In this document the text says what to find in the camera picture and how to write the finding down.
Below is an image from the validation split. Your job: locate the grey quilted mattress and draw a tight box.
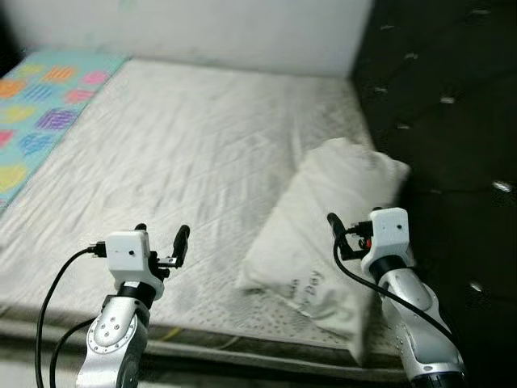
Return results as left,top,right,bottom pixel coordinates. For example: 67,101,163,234
0,55,421,381

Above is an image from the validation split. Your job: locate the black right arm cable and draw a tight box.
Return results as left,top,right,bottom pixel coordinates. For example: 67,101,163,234
333,234,461,348

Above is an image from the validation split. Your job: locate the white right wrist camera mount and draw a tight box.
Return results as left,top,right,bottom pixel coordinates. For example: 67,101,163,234
361,207,411,272

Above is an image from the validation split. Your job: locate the white pillow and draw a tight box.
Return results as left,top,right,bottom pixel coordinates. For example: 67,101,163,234
236,136,411,365

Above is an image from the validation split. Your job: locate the black tufted headboard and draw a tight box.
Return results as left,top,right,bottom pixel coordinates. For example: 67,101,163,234
351,0,517,388

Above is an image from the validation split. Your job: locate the teal blanket with dotted shapes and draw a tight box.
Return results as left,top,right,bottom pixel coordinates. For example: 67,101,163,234
0,50,130,213

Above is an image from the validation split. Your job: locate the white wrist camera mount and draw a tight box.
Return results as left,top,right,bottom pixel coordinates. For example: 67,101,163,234
105,230,154,284
361,207,411,272

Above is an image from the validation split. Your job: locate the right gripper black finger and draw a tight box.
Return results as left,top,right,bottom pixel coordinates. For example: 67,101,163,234
326,212,350,259

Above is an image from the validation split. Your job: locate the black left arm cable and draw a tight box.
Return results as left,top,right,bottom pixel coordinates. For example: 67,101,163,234
35,242,110,388

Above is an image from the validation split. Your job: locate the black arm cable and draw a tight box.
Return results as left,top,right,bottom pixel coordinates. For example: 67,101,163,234
333,234,461,348
35,242,110,388

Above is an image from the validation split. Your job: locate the yellow mattress strap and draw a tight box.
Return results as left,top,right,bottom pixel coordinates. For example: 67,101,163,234
158,326,185,342

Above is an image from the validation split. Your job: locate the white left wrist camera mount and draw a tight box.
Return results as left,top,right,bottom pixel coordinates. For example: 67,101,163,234
105,230,154,284

